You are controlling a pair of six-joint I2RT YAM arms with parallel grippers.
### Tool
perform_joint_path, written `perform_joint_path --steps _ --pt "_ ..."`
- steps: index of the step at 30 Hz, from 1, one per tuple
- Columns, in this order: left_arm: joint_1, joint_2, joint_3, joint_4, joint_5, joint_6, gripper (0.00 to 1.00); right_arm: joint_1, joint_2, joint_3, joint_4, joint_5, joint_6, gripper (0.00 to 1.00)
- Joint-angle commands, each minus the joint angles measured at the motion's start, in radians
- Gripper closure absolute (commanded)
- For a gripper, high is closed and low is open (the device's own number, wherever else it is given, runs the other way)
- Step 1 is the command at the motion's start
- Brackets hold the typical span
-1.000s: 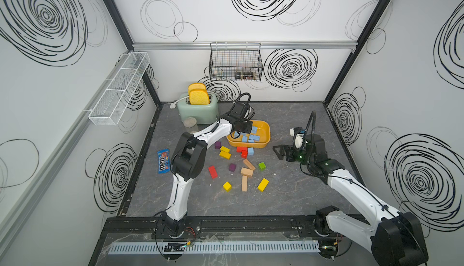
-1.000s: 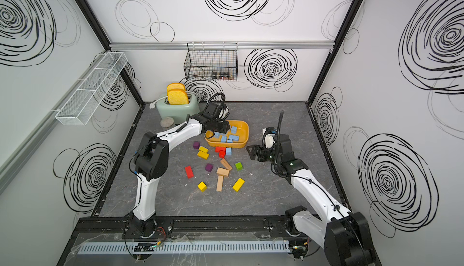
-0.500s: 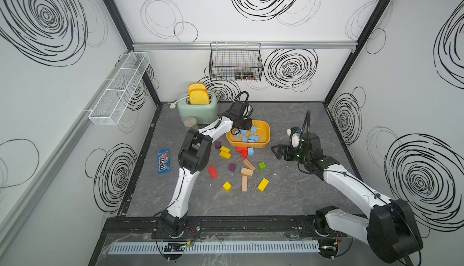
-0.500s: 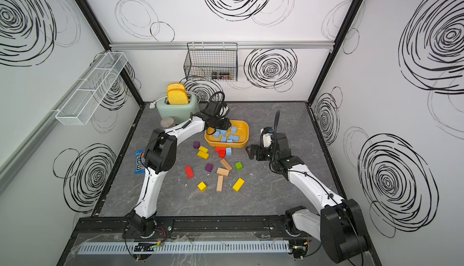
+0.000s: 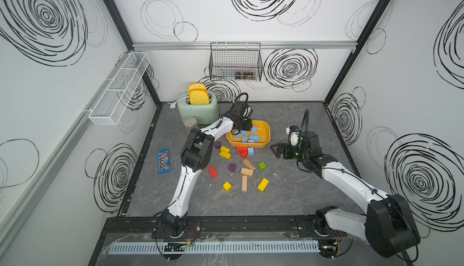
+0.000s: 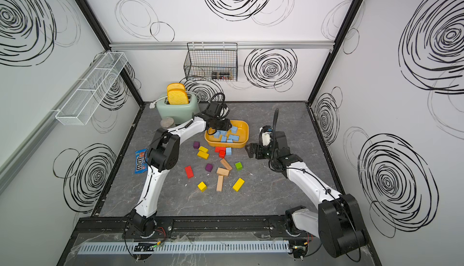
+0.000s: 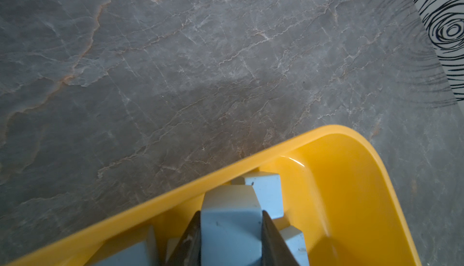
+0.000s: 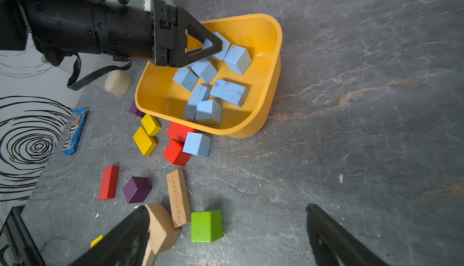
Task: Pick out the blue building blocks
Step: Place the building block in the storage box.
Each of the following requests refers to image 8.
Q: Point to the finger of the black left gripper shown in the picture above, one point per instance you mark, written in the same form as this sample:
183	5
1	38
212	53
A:
183	57
189	25

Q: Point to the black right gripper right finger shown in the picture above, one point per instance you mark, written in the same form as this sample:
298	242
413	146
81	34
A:
333	245

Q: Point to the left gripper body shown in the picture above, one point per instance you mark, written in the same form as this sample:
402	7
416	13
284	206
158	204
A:
169	35

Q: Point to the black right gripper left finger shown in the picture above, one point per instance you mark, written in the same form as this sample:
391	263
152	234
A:
125	245

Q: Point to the blue long block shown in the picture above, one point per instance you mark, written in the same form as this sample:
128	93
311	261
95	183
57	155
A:
230	92

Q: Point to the yellow plastic tub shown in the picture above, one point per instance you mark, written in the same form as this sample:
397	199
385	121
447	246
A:
158	95

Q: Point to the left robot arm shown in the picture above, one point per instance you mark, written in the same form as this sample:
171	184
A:
149	29

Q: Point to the long wooden block upright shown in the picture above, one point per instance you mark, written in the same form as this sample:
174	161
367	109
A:
148	257

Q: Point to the yellow cube block front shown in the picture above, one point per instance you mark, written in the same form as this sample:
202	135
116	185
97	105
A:
97	240

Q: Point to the wooden block middle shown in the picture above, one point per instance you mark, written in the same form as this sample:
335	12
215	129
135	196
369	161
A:
162	234

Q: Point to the purple cube block centre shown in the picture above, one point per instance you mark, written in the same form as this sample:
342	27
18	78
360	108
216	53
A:
137	189

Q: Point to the purple cube block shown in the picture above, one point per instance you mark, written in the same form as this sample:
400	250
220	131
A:
135	111
137	189

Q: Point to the glass jar with rice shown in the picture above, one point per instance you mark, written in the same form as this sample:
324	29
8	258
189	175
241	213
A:
118	83

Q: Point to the purple cube block upper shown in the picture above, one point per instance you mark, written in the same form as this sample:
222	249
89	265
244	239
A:
135	111

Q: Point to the wooden block slanted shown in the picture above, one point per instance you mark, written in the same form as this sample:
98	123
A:
178	197

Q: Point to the yellow block near purple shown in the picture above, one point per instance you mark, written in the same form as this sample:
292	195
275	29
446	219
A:
151	125

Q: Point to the green cube block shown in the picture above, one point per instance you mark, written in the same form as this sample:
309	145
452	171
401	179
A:
206	227

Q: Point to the blue block under tub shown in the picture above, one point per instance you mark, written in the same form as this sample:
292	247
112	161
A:
197	144

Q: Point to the blue candy packet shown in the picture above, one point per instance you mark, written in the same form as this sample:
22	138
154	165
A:
75	132

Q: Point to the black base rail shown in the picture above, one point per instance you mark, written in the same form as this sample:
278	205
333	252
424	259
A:
17	246

